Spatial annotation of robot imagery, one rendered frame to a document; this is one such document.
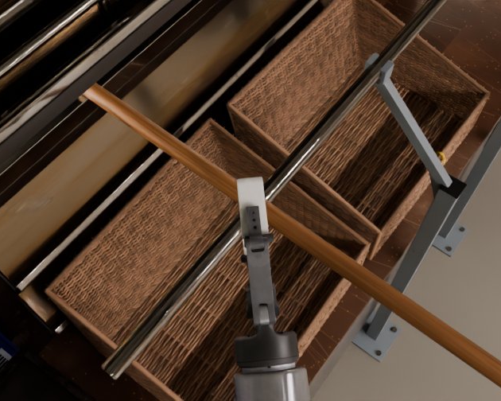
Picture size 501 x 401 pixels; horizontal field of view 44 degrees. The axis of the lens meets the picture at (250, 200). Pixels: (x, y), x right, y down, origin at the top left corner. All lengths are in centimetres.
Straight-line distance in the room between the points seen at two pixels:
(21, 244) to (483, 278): 163
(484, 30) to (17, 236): 158
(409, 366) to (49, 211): 135
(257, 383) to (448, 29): 164
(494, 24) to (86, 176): 146
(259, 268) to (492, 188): 194
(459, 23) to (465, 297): 93
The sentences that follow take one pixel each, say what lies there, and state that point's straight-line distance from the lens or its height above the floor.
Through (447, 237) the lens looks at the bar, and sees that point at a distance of 238.
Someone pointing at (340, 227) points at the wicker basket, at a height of 74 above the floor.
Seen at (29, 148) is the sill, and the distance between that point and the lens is 111.
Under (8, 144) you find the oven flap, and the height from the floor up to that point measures 141.
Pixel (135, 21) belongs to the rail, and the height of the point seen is 142.
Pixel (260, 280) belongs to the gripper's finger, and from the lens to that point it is 68.
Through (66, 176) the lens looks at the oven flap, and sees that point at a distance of 124.
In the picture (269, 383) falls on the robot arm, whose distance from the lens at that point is 72.
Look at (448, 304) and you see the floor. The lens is 228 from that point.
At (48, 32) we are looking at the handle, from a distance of 86.
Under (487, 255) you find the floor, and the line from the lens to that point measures 240.
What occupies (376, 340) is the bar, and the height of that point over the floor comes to 1.
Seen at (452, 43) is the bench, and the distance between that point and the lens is 213.
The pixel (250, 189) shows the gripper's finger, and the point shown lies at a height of 143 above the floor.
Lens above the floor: 204
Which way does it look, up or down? 60 degrees down
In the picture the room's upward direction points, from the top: straight up
